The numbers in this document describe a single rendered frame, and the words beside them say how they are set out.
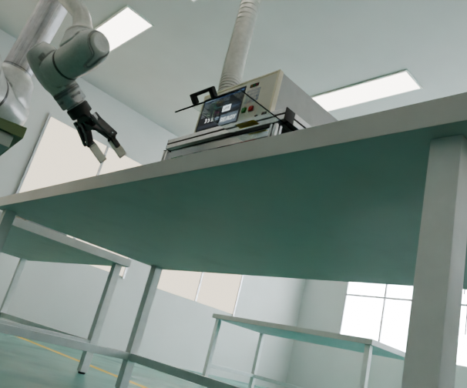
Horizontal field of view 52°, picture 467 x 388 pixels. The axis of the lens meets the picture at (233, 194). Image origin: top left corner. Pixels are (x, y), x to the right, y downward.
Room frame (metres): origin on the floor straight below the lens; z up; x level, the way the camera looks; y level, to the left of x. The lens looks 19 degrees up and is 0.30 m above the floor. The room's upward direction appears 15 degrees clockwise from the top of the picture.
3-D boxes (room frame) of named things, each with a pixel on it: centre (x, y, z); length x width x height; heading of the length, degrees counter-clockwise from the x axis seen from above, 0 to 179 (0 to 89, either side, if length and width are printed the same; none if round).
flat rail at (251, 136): (1.65, 0.12, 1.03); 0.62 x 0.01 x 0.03; 40
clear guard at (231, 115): (1.43, 0.05, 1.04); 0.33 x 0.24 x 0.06; 130
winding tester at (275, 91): (1.79, -0.06, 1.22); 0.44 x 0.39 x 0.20; 40
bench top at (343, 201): (1.75, 0.01, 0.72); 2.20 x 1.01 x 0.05; 40
